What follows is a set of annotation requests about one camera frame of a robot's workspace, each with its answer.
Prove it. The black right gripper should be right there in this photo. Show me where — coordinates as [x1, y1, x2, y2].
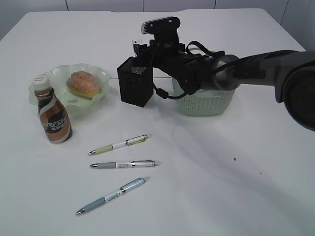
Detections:
[133, 17, 217, 95]

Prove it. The clear plastic ruler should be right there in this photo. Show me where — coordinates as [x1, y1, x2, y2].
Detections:
[132, 39, 142, 57]

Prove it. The golden bread roll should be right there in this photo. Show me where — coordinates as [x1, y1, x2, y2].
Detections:
[66, 71, 101, 98]

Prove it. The brown Nescafe coffee bottle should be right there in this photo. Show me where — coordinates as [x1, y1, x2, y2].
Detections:
[32, 76, 72, 144]

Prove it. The blue grey grip pen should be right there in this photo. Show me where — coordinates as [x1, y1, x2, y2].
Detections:
[75, 177, 149, 216]

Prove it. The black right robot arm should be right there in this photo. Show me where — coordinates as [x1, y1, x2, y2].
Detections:
[133, 17, 315, 130]

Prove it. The black mesh pen holder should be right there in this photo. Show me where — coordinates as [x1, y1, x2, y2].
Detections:
[117, 57, 154, 107]

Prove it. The green plastic woven basket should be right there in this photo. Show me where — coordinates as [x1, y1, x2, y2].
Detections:
[176, 89, 235, 117]

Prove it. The cream grip pen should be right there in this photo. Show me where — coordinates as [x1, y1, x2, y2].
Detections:
[88, 134, 151, 156]

